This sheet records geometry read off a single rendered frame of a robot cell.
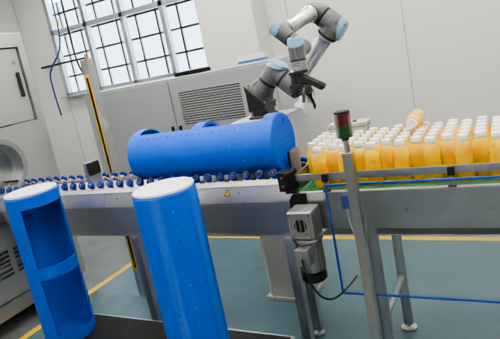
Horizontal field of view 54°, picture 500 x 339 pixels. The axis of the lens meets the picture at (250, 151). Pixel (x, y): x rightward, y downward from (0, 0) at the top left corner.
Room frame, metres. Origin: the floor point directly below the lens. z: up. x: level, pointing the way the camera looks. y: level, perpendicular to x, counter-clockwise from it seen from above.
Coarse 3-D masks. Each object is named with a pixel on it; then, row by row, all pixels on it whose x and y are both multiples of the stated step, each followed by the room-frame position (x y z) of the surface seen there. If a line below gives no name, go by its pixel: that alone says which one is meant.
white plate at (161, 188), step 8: (152, 184) 2.21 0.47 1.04; (160, 184) 2.18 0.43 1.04; (168, 184) 2.15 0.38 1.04; (176, 184) 2.12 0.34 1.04; (184, 184) 2.09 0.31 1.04; (136, 192) 2.13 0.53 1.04; (144, 192) 2.10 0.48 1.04; (152, 192) 2.07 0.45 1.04; (160, 192) 2.04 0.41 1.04; (168, 192) 2.01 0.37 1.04; (176, 192) 2.03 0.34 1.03
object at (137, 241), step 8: (136, 240) 2.75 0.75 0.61; (136, 248) 2.76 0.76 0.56; (136, 256) 2.77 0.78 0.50; (144, 256) 2.76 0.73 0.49; (144, 264) 2.75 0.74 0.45; (144, 272) 2.75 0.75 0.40; (144, 280) 2.76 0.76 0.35; (152, 280) 2.78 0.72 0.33; (144, 288) 2.77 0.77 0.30; (152, 288) 2.76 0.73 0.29; (152, 296) 2.75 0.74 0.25; (152, 304) 2.75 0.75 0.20; (152, 312) 2.76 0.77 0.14; (160, 312) 2.78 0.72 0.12; (160, 320) 2.76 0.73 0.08
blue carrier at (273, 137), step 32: (192, 128) 2.52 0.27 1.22; (224, 128) 2.40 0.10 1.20; (256, 128) 2.29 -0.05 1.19; (288, 128) 2.41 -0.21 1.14; (128, 160) 2.64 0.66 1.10; (160, 160) 2.54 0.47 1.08; (192, 160) 2.44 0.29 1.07; (224, 160) 2.36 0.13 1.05; (256, 160) 2.28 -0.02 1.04; (288, 160) 2.35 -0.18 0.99
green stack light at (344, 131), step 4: (348, 124) 1.80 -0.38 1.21; (336, 128) 1.81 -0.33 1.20; (340, 128) 1.80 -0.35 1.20; (344, 128) 1.80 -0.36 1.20; (348, 128) 1.80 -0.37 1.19; (352, 128) 1.82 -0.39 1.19; (336, 132) 1.82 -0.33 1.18; (340, 132) 1.80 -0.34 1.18; (344, 132) 1.80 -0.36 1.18; (348, 132) 1.80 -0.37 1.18; (352, 132) 1.81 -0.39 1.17; (336, 136) 1.82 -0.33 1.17; (340, 136) 1.80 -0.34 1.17; (344, 136) 1.80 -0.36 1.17; (348, 136) 1.80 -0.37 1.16; (352, 136) 1.81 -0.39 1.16
